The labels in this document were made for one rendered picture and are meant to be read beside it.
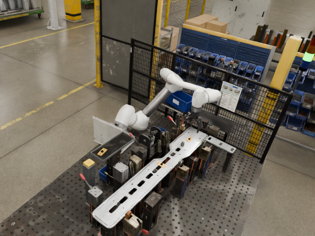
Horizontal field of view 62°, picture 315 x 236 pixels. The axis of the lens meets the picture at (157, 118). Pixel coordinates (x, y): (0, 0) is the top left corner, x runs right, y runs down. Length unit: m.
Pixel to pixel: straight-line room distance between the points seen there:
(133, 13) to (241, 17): 4.91
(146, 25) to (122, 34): 0.52
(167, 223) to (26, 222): 1.08
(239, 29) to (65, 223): 7.70
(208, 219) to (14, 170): 2.48
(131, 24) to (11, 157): 2.65
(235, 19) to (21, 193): 7.41
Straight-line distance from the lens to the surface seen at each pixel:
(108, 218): 1.91
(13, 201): 3.46
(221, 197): 2.56
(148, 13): 4.34
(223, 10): 8.92
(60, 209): 2.37
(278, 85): 2.69
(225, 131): 2.78
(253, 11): 8.72
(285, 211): 3.75
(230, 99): 2.84
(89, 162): 2.03
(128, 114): 2.77
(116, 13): 4.70
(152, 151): 2.43
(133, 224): 1.81
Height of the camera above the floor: 2.57
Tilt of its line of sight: 34 degrees down
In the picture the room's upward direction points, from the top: 7 degrees clockwise
